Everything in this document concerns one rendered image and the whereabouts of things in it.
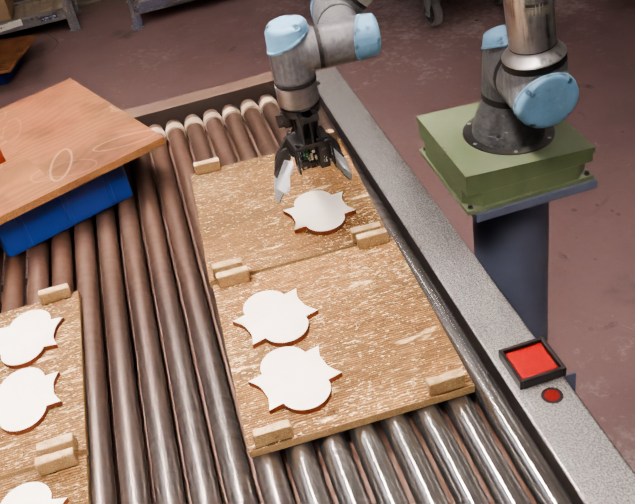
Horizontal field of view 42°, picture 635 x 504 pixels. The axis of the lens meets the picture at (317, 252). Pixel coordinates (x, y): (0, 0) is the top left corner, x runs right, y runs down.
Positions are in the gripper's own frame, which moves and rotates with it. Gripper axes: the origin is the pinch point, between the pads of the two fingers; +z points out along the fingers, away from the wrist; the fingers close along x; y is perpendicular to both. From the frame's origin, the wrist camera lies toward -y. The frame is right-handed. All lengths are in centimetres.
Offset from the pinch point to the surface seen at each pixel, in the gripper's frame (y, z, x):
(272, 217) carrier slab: -4.1, 6.0, -8.6
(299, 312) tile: 27.5, 4.9, -12.7
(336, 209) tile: 1.8, 4.9, 3.4
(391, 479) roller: 64, 8, -11
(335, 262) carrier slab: 16.3, 5.9, -2.2
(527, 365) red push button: 54, 7, 15
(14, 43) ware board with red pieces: -394, 88, -80
